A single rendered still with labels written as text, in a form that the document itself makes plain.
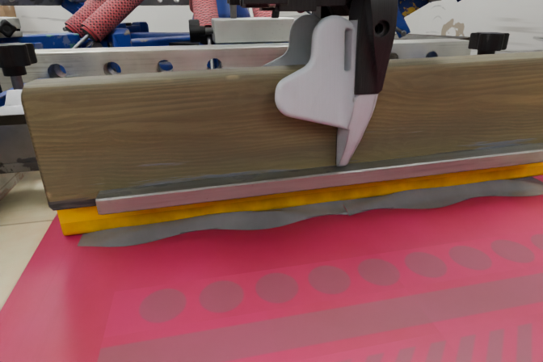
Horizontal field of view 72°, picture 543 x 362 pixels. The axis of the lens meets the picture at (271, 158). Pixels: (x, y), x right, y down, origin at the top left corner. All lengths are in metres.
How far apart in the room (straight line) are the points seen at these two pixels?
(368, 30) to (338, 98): 0.04
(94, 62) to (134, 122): 0.33
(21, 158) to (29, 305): 0.14
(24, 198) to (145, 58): 0.27
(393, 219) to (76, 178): 0.21
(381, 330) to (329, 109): 0.12
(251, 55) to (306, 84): 0.34
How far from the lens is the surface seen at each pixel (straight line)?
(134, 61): 0.55
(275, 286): 0.21
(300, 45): 0.27
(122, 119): 0.23
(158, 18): 4.46
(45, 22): 4.67
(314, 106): 0.22
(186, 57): 0.54
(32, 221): 0.31
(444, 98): 0.28
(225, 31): 0.60
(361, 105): 0.22
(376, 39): 0.21
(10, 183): 0.37
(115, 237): 0.26
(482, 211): 0.31
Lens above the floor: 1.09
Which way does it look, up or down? 22 degrees down
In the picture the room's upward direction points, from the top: straight up
